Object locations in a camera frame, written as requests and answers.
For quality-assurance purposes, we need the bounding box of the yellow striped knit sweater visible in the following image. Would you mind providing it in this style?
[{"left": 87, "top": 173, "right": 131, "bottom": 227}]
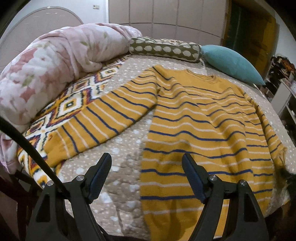
[{"left": 44, "top": 65, "right": 286, "bottom": 240}]

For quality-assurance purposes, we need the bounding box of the beige dotted quilted bedspread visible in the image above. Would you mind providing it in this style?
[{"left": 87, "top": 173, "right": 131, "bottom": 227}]
[{"left": 56, "top": 54, "right": 293, "bottom": 241}]

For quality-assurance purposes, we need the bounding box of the geometric patterned fleece blanket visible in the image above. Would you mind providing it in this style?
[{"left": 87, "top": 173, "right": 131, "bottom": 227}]
[{"left": 16, "top": 55, "right": 130, "bottom": 188}]

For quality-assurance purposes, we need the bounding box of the white shelf unit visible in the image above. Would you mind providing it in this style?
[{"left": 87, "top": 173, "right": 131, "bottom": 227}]
[{"left": 260, "top": 55, "right": 295, "bottom": 142}]

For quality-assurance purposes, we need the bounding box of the pink floral comforter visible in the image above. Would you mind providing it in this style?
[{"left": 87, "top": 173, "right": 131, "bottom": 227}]
[{"left": 0, "top": 22, "right": 143, "bottom": 174}]

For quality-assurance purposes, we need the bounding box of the teal cushion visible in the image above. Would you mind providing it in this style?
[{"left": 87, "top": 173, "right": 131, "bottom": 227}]
[{"left": 201, "top": 45, "right": 265, "bottom": 86}]

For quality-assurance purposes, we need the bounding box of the olive white-spotted bolster pillow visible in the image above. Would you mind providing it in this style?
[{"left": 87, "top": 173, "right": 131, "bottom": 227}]
[{"left": 129, "top": 36, "right": 201, "bottom": 63}]

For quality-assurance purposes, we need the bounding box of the arched headboard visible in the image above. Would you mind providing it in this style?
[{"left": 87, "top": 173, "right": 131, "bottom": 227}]
[{"left": 1, "top": 6, "right": 83, "bottom": 70}]

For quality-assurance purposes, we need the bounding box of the brown wooden door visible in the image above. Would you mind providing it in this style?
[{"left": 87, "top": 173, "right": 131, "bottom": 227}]
[{"left": 222, "top": 1, "right": 277, "bottom": 78}]

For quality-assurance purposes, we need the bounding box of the beige wardrobe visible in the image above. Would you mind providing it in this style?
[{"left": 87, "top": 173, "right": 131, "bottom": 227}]
[{"left": 108, "top": 0, "right": 229, "bottom": 45}]

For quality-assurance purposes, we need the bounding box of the black cable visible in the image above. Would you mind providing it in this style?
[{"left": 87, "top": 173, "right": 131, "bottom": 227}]
[{"left": 0, "top": 116, "right": 70, "bottom": 197}]

